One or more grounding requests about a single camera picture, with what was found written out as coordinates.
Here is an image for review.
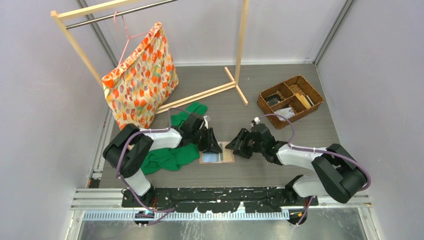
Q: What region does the woven wicker divided basket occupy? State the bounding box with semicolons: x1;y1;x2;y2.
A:
256;75;324;130

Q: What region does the white card in basket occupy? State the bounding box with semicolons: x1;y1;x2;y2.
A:
274;106;296;122

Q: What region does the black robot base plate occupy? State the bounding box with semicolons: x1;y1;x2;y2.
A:
121;186;319;214

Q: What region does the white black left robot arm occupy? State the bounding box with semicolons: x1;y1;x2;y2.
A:
102;112;223;207

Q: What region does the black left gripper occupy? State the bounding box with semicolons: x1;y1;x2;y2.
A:
190;126;222;154

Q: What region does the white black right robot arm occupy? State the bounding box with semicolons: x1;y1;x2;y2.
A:
226;123;370;205

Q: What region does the floral orange tote bag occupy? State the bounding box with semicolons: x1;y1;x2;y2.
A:
101;22;179;129

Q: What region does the orange credit card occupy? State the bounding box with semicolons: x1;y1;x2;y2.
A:
294;93;310;109

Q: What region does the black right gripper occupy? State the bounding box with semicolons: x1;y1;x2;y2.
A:
225;128;265;159

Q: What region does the wooden clothes rack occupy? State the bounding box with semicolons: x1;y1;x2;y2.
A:
50;0;249;114

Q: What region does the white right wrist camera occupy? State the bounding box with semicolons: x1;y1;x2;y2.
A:
250;117;261;128

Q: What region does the gold striped credit card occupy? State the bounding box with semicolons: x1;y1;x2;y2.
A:
299;95;314;109

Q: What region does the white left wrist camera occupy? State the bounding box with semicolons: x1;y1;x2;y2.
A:
201;115;211;129

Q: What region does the aluminium frame rail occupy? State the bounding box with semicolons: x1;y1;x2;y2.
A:
70;188;373;222

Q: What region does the pink leather card holder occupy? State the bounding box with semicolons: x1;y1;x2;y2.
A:
199;141;235;164

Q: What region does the pink wire hanger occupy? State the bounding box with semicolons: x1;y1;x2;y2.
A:
113;11;153;69

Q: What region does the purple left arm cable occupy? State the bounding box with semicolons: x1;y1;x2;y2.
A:
115;107;196;226

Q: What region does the green cloth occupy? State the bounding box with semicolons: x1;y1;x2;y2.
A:
141;102;208;175

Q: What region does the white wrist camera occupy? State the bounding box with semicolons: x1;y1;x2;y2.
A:
250;117;261;128
201;115;211;129

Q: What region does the black card in basket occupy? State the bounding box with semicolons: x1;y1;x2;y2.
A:
264;94;282;107

